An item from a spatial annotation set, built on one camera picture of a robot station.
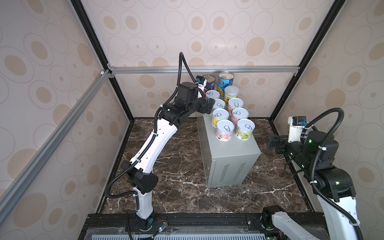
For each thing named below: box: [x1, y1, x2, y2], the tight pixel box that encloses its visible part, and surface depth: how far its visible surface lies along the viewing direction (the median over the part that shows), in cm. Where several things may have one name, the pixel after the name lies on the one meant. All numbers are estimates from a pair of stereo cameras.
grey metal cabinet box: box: [196, 113, 262, 188], surface depth 67 cm
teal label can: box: [205, 89, 221, 101], surface depth 78 cm
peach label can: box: [228, 97, 244, 109], surface depth 73 cm
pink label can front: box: [215, 119, 235, 142], surface depth 63 cm
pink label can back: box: [230, 107, 250, 126], surface depth 69 cm
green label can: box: [235, 118, 256, 141], surface depth 64 cm
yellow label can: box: [224, 85, 240, 100], surface depth 76 cm
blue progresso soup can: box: [217, 71, 235, 96], surface depth 80 cm
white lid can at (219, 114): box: [211, 108, 230, 128], surface depth 68 cm
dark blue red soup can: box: [202, 74, 216, 92], surface depth 79 cm
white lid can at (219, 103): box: [213, 98, 226, 109], surface depth 73 cm
